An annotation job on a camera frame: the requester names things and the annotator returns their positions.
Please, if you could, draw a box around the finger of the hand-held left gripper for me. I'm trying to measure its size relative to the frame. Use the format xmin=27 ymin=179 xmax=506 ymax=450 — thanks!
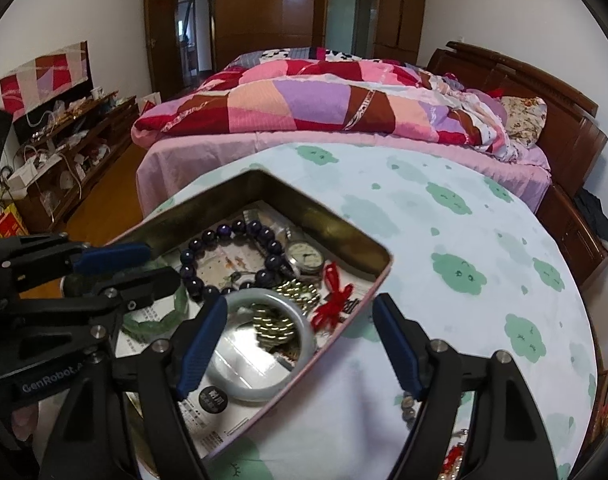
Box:
xmin=0 ymin=234 xmax=153 ymax=287
xmin=3 ymin=266 xmax=181 ymax=357

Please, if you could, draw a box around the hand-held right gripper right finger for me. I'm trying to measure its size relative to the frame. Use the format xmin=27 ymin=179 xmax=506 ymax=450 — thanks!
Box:
xmin=372 ymin=292 xmax=560 ymax=480

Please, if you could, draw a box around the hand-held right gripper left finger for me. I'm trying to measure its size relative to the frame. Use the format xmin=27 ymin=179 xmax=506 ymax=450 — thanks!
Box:
xmin=39 ymin=295 xmax=230 ymax=480

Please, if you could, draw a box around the green jade bangle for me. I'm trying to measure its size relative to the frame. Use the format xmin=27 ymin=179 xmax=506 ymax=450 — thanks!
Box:
xmin=121 ymin=285 xmax=191 ymax=336

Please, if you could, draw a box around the pale jade bangle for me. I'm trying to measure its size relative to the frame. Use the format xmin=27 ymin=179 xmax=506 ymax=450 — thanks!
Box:
xmin=204 ymin=290 xmax=318 ymax=403

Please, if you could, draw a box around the purple bead bracelet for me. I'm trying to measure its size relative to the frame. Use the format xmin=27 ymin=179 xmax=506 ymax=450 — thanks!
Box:
xmin=179 ymin=220 xmax=287 ymax=303

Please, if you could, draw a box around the silver bead chain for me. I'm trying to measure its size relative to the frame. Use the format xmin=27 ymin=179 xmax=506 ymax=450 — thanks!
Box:
xmin=251 ymin=277 xmax=321 ymax=348

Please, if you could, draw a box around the metal wristwatch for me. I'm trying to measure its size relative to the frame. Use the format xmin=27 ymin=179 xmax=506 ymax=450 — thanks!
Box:
xmin=244 ymin=212 xmax=326 ymax=278

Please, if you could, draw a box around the rectangular metal tin box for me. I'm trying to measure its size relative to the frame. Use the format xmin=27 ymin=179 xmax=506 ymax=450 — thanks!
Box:
xmin=104 ymin=169 xmax=394 ymax=463

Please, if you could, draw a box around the red and white bead jewelry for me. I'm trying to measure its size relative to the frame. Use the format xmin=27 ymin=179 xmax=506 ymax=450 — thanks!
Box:
xmin=436 ymin=427 xmax=477 ymax=480

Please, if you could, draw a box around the person's left hand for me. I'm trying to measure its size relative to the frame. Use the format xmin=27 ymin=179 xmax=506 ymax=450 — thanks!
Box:
xmin=6 ymin=397 xmax=42 ymax=443

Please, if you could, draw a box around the red knot coin charm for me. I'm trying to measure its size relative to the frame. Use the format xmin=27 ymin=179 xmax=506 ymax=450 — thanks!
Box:
xmin=310 ymin=262 xmax=357 ymax=333

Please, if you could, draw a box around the red cardboard box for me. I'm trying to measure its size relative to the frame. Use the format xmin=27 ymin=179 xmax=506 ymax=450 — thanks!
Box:
xmin=0 ymin=204 xmax=27 ymax=240

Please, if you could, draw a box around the low wooden cabinet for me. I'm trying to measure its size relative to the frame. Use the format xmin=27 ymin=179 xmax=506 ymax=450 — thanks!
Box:
xmin=0 ymin=91 xmax=140 ymax=233

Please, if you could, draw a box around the wooden bed with pink sheet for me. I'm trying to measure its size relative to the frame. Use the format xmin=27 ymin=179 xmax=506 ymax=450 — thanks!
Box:
xmin=134 ymin=40 xmax=608 ymax=221

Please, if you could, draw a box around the white and red shopping bag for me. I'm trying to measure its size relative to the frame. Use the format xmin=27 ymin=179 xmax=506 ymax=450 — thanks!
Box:
xmin=136 ymin=91 xmax=162 ymax=116

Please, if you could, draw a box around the television under patchwork cloth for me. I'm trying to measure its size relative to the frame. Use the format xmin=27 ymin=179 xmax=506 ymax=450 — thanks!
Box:
xmin=0 ymin=40 xmax=92 ymax=128

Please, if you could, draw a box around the wooden nightstand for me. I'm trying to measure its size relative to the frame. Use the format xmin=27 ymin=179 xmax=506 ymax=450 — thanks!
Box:
xmin=536 ymin=182 xmax=608 ymax=291

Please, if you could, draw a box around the dark clothing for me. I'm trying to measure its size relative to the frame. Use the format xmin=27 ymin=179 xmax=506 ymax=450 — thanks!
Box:
xmin=571 ymin=187 xmax=608 ymax=253

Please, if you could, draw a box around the patchwork pink quilt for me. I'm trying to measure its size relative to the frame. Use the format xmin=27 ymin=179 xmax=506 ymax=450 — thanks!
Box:
xmin=130 ymin=47 xmax=535 ymax=163

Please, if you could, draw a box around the floral pillow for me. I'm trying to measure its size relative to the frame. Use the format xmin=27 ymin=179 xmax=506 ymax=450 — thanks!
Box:
xmin=499 ymin=95 xmax=549 ymax=147

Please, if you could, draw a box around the brown wooden wardrobe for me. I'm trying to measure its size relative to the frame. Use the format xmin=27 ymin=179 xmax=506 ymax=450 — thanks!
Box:
xmin=144 ymin=0 xmax=430 ymax=91

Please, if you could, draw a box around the small metal bead string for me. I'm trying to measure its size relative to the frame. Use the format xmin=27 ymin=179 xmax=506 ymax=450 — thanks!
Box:
xmin=401 ymin=392 xmax=420 ymax=423

